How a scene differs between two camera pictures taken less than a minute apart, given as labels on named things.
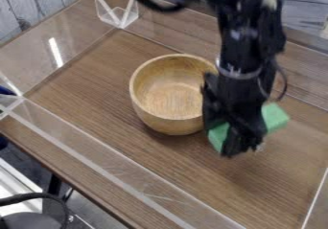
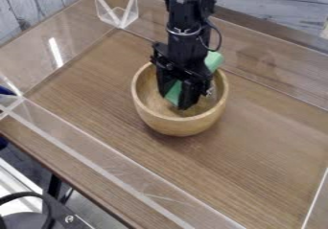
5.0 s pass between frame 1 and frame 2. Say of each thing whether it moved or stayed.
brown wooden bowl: stayed
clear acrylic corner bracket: stayed
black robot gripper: moved
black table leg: stayed
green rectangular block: moved
